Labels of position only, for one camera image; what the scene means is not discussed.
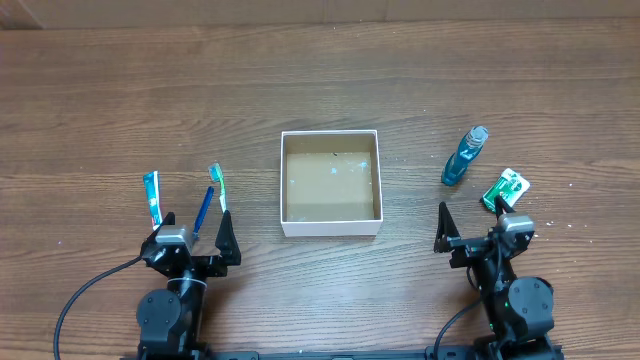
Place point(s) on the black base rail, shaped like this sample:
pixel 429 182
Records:
pixel 340 355

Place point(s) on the green white toothbrush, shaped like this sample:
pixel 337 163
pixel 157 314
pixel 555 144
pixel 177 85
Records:
pixel 217 176

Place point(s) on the green white packet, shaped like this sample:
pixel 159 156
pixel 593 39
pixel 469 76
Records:
pixel 510 185

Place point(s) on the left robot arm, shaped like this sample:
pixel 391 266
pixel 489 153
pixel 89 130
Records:
pixel 170 318

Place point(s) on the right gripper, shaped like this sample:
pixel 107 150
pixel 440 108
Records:
pixel 465 247

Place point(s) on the green white toothpaste tube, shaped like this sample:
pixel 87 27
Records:
pixel 151 185

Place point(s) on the white cardboard box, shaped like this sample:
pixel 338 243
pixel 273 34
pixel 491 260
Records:
pixel 330 183

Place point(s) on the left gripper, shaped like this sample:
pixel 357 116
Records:
pixel 227 242

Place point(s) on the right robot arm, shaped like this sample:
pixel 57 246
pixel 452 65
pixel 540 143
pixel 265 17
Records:
pixel 519 309

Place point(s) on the blue mouthwash bottle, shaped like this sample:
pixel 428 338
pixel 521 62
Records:
pixel 468 149

